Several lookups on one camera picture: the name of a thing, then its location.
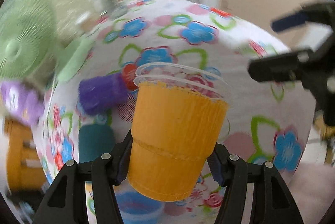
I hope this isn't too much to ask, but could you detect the orange fuzzy cup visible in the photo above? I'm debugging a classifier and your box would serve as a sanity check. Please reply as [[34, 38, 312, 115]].
[[127, 82, 228, 202]]

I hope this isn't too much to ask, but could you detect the blue fuzzy cup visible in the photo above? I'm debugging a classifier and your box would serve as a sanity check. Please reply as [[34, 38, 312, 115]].
[[116, 192, 164, 224]]

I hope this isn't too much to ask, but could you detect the teal cup with yellow rim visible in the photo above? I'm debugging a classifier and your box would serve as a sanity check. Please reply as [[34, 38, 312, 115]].
[[78, 124, 116, 163]]

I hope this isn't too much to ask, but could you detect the purple fuzzy cup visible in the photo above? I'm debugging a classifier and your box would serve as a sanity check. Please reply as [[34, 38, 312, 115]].
[[78, 73, 128, 116]]

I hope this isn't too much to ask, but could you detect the wooden chair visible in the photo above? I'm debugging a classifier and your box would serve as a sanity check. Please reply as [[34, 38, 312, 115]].
[[4, 118, 47, 192]]

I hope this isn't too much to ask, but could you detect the floral tablecloth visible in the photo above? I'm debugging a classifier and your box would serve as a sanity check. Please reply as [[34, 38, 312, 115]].
[[31, 0, 317, 224]]

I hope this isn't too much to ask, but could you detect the purple plush toy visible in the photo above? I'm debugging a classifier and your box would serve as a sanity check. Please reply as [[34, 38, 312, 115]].
[[1, 81, 45, 127]]

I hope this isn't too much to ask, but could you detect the cotton swab container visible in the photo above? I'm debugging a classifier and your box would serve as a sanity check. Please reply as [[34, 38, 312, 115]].
[[76, 11, 92, 32]]

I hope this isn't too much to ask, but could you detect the green desk fan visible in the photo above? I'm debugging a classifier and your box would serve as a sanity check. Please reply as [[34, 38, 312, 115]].
[[1, 0, 93, 82]]

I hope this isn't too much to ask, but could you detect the beige patterned wall mat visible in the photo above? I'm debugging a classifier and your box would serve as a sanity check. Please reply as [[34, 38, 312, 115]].
[[50, 0, 99, 46]]

